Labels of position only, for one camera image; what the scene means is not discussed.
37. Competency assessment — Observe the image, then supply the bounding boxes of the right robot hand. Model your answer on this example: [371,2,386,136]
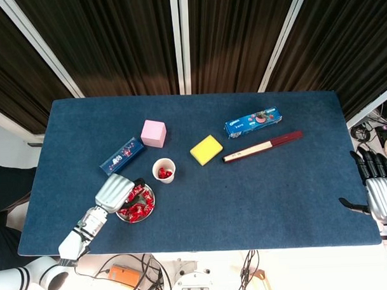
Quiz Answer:
[336,146,387,224]

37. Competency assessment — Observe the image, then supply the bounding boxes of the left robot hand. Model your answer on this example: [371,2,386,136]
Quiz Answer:
[94,172,146,214]

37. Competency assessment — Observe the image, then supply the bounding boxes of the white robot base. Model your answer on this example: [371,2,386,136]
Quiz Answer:
[168,258,215,290]

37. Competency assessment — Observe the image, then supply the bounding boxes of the white paper cup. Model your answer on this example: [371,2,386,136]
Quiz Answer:
[151,157,177,184]

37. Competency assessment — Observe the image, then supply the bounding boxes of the metal bowl of red candies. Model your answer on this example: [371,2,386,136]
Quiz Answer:
[114,183,158,224]

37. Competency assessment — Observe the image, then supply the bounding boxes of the dark blue long box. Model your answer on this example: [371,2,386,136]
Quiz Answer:
[98,136,147,179]

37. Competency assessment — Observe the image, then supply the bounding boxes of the pink cube block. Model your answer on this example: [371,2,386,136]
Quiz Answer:
[139,118,168,150]

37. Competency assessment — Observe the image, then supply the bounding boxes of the orange handheld device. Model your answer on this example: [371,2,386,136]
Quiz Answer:
[107,263,142,290]

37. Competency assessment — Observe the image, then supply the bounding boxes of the yellow sponge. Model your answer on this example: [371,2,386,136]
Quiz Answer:
[189,134,225,167]

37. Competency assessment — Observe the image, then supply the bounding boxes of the blue table cloth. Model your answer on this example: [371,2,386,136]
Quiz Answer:
[12,87,383,259]

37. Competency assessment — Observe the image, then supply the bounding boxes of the dark red folded fan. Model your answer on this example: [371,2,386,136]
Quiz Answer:
[221,130,305,165]

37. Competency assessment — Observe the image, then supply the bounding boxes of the tan wooden object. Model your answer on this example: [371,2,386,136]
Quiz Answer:
[248,268,273,290]

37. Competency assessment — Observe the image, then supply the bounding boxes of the dark brown curtain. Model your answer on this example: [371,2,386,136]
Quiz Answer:
[0,0,75,137]
[187,0,296,95]
[261,0,387,124]
[15,0,180,101]

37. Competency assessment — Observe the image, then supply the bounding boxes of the blue Oreo cookie box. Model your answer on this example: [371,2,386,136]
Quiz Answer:
[223,106,283,140]

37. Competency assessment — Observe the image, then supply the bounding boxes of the black coiled cable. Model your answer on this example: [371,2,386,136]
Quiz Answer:
[350,122,377,144]

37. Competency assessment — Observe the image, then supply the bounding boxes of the white frame bar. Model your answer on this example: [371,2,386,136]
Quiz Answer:
[0,102,45,145]
[344,83,387,130]

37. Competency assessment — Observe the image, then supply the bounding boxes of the white double frame post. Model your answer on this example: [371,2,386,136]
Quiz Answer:
[169,0,193,96]

